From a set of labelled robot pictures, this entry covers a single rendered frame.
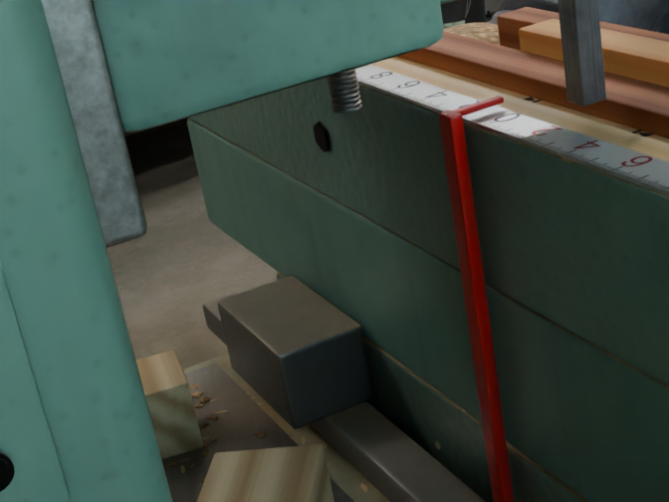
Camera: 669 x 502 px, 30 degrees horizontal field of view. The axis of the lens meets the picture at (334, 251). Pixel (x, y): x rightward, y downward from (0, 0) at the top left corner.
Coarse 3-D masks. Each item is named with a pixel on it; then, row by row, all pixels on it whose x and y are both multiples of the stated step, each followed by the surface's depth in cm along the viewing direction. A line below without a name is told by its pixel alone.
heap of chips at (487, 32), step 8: (464, 24) 65; (472, 24) 65; (480, 24) 65; (488, 24) 65; (456, 32) 63; (464, 32) 63; (472, 32) 63; (480, 32) 63; (488, 32) 63; (496, 32) 63; (488, 40) 62; (496, 40) 62
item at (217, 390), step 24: (216, 360) 60; (192, 384) 58; (216, 384) 58; (240, 384) 57; (216, 408) 56; (240, 408) 55; (264, 408) 55; (216, 432) 54; (240, 432) 53; (264, 432) 53; (288, 432) 53; (312, 432) 52; (192, 456) 52; (336, 456) 50; (168, 480) 51; (192, 480) 50; (336, 480) 49; (360, 480) 48
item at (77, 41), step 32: (64, 0) 24; (64, 32) 24; (96, 32) 24; (64, 64) 24; (96, 64) 24; (96, 96) 24; (96, 128) 25; (96, 160) 25; (128, 160) 25; (96, 192) 25; (128, 192) 25; (128, 224) 25
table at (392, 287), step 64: (192, 128) 64; (256, 192) 57; (320, 192) 50; (320, 256) 52; (384, 256) 46; (384, 320) 48; (448, 320) 43; (512, 320) 39; (448, 384) 45; (512, 384) 40; (576, 384) 36; (640, 384) 33; (576, 448) 37; (640, 448) 34
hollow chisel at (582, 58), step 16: (560, 0) 38; (576, 0) 37; (592, 0) 38; (560, 16) 38; (576, 16) 37; (592, 16) 38; (560, 32) 38; (576, 32) 38; (592, 32) 38; (576, 48) 38; (592, 48) 38; (576, 64) 38; (592, 64) 38; (576, 80) 38; (592, 80) 38; (576, 96) 39; (592, 96) 39
